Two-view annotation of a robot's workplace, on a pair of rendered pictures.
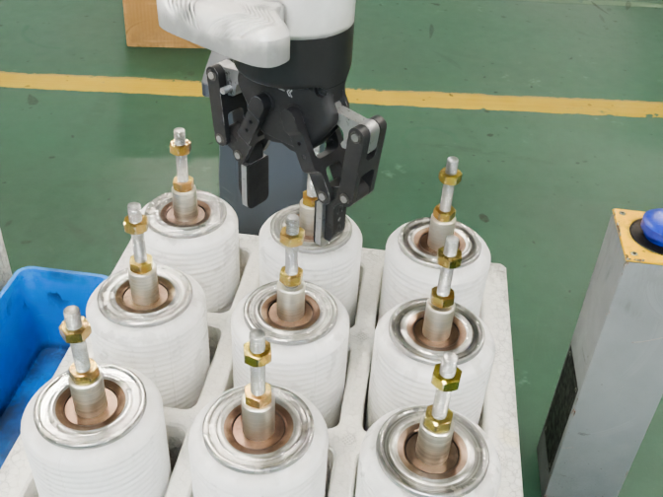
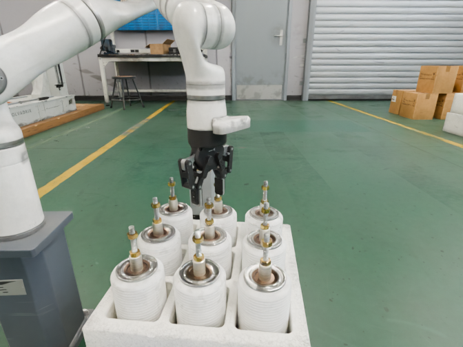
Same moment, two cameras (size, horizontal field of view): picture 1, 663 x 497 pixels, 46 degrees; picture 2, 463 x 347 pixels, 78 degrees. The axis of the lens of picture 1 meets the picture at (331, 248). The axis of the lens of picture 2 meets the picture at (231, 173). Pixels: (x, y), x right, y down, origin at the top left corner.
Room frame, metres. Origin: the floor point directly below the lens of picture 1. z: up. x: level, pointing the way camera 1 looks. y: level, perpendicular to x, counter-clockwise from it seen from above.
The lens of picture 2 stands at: (0.42, 0.57, 0.60)
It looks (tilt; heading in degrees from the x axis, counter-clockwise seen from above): 21 degrees down; 270
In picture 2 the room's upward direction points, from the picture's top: straight up
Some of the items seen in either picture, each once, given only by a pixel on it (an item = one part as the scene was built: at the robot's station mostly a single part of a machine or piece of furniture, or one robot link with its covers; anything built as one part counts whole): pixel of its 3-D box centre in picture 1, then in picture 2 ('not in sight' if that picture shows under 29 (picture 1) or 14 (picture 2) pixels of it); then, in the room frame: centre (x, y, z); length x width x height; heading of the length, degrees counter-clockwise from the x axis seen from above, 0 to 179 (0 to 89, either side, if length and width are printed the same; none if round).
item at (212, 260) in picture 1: (191, 288); (142, 306); (0.59, 0.14, 0.16); 0.10 x 0.10 x 0.18
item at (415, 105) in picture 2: not in sight; (417, 104); (-1.84, -3.01, 0.15); 0.30 x 0.24 x 0.30; 90
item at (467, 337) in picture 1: (436, 331); (218, 211); (0.45, -0.09, 0.25); 0.08 x 0.08 x 0.01
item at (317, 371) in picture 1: (289, 390); (211, 269); (0.47, 0.03, 0.16); 0.10 x 0.10 x 0.18
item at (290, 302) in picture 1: (290, 300); (209, 230); (0.47, 0.03, 0.26); 0.02 x 0.02 x 0.03
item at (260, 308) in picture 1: (290, 312); (209, 236); (0.47, 0.03, 0.25); 0.08 x 0.08 x 0.01
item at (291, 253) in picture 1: (291, 257); (209, 213); (0.47, 0.03, 0.31); 0.01 x 0.01 x 0.08
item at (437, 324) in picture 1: (438, 319); (218, 206); (0.45, -0.09, 0.26); 0.02 x 0.02 x 0.03
